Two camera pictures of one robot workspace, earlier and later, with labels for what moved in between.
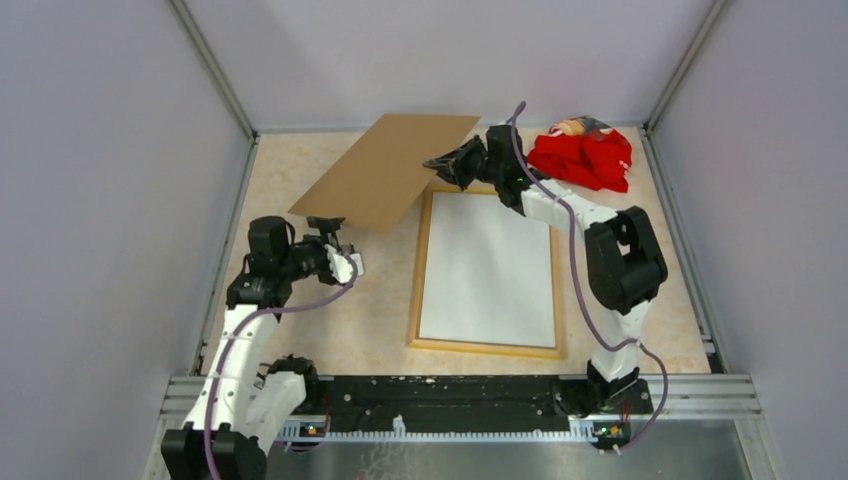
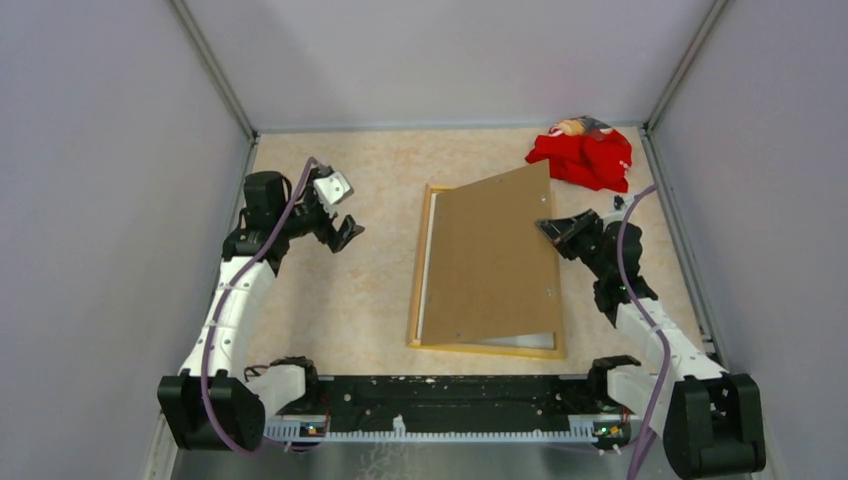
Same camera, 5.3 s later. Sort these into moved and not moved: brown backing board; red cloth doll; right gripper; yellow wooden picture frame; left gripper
Moved: right gripper; brown backing board; left gripper
Not moved: red cloth doll; yellow wooden picture frame
